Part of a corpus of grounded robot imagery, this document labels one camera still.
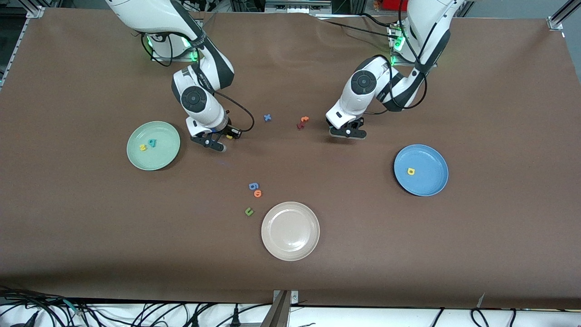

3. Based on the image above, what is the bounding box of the aluminium frame rail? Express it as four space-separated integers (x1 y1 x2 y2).
0 7 46 89

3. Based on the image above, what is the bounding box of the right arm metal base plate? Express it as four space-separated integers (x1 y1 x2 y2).
151 32 201 62

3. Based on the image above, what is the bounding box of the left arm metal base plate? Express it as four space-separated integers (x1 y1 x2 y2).
389 23 439 68

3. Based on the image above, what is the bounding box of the aluminium extrusion beam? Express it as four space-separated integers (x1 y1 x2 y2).
261 291 291 327

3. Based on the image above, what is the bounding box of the aluminium frame corner profile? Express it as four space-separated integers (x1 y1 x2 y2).
547 0 581 31

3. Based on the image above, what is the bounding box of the thin black power cable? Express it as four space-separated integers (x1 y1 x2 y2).
361 13 401 27
318 17 396 39

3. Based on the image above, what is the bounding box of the beige plate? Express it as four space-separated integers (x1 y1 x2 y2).
261 201 320 262

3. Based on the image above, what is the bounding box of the looped black cable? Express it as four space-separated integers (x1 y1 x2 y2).
471 308 491 327

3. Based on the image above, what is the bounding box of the small metal bracket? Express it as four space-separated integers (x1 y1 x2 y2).
272 290 299 305

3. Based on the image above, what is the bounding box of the brown table cover sheet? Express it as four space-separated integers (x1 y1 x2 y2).
0 8 581 310

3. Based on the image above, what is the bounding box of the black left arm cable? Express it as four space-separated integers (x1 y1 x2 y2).
363 0 429 115

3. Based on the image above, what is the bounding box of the grey metal box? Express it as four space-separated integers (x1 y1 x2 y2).
265 0 333 15

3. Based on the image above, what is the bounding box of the blue plate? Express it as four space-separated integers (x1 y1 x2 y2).
393 144 449 197

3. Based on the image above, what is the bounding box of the pale green plate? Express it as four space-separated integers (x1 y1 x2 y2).
126 120 181 172

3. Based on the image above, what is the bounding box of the black cable connector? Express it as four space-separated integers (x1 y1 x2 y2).
9 312 38 327

